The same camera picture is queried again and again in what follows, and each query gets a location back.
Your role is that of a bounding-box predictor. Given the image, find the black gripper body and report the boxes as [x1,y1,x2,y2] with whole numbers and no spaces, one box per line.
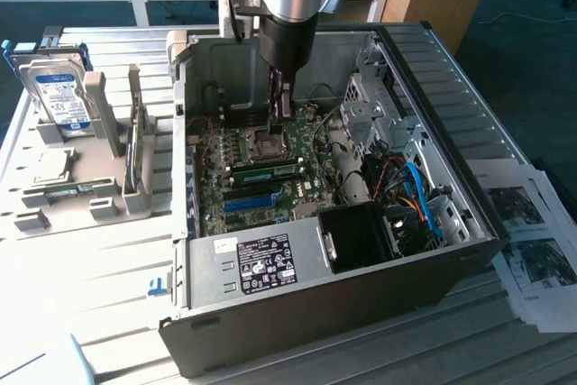
[257,14,319,85]

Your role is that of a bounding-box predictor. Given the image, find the green RAM stick in slot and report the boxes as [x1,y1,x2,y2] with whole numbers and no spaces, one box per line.
[231,160,302,186]

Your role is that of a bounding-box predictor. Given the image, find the CPU socket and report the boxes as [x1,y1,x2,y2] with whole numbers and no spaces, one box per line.
[240,124,290,163]

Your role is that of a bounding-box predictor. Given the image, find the green motherboard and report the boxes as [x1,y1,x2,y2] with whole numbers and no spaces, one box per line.
[186,104,340,239]

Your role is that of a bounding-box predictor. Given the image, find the metal disk bay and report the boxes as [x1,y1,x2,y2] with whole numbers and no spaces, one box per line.
[339,72,435,166]

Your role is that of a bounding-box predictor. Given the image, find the black expansion slot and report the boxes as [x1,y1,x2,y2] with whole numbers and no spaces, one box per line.
[222,185,277,204]

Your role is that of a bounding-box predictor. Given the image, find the blue expansion slot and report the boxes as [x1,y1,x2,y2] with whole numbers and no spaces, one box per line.
[223,195,277,215]

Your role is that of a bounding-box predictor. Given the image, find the graphics card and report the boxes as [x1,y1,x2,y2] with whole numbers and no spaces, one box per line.
[124,100,148,193]

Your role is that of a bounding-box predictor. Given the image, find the black fan shroud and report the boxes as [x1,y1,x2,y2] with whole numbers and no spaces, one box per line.
[316,201,392,274]

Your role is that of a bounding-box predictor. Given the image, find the grey power supply unit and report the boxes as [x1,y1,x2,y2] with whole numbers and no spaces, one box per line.
[188,216,334,310]

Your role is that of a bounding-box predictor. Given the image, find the grey parts rack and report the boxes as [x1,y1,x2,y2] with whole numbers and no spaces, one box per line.
[13,63,158,234]

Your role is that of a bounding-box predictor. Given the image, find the black open PC case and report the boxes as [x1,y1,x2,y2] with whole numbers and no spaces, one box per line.
[157,20,513,380]

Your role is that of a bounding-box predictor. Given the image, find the hard disk with blue label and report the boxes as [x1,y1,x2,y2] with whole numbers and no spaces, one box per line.
[9,45,95,138]

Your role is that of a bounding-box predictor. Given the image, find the silver CPU chip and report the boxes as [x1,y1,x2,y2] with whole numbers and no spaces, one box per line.
[34,150,74,184]

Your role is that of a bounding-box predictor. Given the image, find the blue disk caddy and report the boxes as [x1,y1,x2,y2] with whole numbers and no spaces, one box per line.
[0,38,89,71]

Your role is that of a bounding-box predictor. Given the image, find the printed paper sheets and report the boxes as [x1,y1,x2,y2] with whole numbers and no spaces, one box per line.
[468,161,577,335]

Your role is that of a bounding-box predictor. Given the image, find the white curved object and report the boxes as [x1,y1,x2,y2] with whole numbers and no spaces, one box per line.
[0,332,96,385]

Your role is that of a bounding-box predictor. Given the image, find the black camera bracket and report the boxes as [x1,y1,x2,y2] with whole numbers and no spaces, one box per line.
[231,0,264,19]

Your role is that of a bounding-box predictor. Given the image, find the bundle of coloured wires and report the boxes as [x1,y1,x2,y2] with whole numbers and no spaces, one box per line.
[371,155,434,224]

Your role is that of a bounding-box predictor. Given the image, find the blue flat wire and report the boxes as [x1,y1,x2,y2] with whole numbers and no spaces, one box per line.
[404,160,442,243]

